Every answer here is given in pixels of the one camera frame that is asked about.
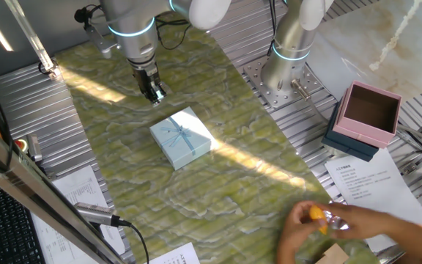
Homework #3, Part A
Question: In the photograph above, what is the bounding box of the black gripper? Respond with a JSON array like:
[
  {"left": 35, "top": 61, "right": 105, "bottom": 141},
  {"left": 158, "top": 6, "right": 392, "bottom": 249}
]
[{"left": 130, "top": 60, "right": 169, "bottom": 107}]

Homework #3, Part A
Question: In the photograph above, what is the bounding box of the light blue ribboned box lid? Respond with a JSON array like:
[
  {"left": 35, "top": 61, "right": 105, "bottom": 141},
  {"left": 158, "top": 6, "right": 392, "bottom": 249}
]
[{"left": 149, "top": 106, "right": 214, "bottom": 171}]

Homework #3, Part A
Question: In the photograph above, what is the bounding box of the orange small item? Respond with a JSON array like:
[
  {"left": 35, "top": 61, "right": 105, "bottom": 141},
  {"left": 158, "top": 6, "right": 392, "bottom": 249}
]
[{"left": 308, "top": 205, "right": 329, "bottom": 235}]

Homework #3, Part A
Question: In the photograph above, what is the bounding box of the clear plastic wrapper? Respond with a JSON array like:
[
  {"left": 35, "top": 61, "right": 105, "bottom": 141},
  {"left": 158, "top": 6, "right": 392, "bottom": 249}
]
[{"left": 322, "top": 210, "right": 351, "bottom": 232}]

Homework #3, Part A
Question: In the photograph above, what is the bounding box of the person right forearm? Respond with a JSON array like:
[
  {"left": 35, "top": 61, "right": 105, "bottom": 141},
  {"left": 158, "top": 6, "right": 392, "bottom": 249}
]
[{"left": 381, "top": 216, "right": 422, "bottom": 263}]

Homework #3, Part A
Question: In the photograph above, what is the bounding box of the grey box with orange button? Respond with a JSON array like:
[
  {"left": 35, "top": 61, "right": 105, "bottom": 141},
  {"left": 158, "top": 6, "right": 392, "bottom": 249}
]
[{"left": 12, "top": 133, "right": 43, "bottom": 164}]

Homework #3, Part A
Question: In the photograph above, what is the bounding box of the dark blue cardboard box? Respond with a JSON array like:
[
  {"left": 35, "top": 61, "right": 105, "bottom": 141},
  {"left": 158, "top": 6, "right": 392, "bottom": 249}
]
[{"left": 321, "top": 100, "right": 380, "bottom": 163}]

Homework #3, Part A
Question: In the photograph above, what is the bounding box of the pink cardboard box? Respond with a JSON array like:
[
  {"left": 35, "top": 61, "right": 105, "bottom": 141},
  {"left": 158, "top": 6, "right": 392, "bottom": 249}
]
[{"left": 332, "top": 80, "right": 403, "bottom": 150}]

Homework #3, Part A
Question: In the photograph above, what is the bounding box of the brown cardboard box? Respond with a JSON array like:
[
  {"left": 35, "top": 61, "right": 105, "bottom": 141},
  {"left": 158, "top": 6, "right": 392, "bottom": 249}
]
[{"left": 315, "top": 243, "right": 350, "bottom": 264}]

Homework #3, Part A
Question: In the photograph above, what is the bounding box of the person left hand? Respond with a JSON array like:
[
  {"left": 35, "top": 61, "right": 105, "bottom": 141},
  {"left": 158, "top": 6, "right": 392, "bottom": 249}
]
[{"left": 276, "top": 200, "right": 330, "bottom": 264}]

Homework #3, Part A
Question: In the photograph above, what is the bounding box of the person right hand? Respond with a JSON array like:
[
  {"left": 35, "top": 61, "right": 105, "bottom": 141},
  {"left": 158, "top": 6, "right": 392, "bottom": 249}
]
[{"left": 316, "top": 202, "right": 393, "bottom": 241}]

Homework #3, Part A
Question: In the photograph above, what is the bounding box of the green marble pattern mat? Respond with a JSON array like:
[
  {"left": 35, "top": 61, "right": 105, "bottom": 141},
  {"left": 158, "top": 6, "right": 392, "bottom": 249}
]
[{"left": 55, "top": 21, "right": 380, "bottom": 264}]

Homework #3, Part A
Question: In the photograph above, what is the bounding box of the silver robot mounting plate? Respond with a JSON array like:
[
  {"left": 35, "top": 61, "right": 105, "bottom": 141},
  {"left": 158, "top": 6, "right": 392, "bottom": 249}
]
[{"left": 243, "top": 54, "right": 330, "bottom": 110}]

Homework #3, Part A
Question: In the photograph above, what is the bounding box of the printed table paper sheet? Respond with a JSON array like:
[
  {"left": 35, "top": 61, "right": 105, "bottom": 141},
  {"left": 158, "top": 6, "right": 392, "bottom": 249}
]
[{"left": 31, "top": 164, "right": 126, "bottom": 264}]

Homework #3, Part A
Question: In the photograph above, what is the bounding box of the silver ribbed device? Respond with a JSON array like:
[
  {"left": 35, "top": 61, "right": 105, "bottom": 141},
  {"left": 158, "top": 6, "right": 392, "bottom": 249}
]
[{"left": 73, "top": 202, "right": 122, "bottom": 227}]

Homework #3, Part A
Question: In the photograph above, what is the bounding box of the clear acrylic bar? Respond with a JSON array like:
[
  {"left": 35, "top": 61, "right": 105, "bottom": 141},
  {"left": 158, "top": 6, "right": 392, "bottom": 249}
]
[{"left": 4, "top": 0, "right": 62, "bottom": 81}]

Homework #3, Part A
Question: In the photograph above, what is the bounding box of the small printed paper sheet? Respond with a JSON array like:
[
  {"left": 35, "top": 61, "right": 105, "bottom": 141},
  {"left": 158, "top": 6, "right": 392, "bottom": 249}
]
[{"left": 148, "top": 241, "right": 201, "bottom": 264}]

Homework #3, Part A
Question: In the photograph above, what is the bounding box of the black keyboard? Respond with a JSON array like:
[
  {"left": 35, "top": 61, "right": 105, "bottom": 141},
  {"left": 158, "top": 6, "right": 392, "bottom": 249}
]
[{"left": 0, "top": 175, "right": 47, "bottom": 264}]

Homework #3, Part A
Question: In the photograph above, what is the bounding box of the white marble pattern sheet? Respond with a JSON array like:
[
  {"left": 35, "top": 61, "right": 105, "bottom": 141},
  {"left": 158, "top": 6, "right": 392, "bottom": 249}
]
[{"left": 304, "top": 0, "right": 422, "bottom": 106}]

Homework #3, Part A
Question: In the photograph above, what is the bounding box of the printed instruction paper sheet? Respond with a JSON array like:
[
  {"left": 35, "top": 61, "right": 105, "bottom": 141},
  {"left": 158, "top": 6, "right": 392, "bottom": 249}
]
[{"left": 324, "top": 148, "right": 422, "bottom": 254}]

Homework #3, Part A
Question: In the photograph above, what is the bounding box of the black wrist cable bundle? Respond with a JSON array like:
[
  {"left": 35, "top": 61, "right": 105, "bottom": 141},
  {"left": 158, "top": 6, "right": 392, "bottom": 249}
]
[{"left": 154, "top": 14, "right": 193, "bottom": 51}]

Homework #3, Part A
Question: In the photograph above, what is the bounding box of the silver camera mount bracket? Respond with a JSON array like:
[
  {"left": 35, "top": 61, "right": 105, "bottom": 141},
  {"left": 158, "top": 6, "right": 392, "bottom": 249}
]
[{"left": 84, "top": 21, "right": 119, "bottom": 59}]

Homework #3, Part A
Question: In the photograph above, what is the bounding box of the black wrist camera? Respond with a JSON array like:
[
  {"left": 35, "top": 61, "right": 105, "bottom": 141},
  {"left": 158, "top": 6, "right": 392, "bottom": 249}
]
[{"left": 74, "top": 5, "right": 92, "bottom": 23}]

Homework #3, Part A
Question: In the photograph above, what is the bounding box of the black base cable bundle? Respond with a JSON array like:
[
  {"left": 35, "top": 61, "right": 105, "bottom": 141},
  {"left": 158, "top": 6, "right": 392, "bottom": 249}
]
[{"left": 267, "top": 0, "right": 279, "bottom": 58}]

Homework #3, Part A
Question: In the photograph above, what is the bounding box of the grey hose with metal connector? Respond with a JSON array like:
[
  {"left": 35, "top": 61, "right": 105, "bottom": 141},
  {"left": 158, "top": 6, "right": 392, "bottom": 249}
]
[{"left": 290, "top": 78, "right": 330, "bottom": 124}]

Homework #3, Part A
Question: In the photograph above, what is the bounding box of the black device cable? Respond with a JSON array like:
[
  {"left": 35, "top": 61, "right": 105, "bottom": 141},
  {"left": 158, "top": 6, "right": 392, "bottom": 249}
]
[{"left": 117, "top": 219, "right": 151, "bottom": 264}]

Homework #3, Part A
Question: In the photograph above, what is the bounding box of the aluminium frame bar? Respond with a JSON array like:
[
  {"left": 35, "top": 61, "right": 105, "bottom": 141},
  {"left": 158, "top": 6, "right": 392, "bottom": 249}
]
[{"left": 0, "top": 106, "right": 127, "bottom": 264}]

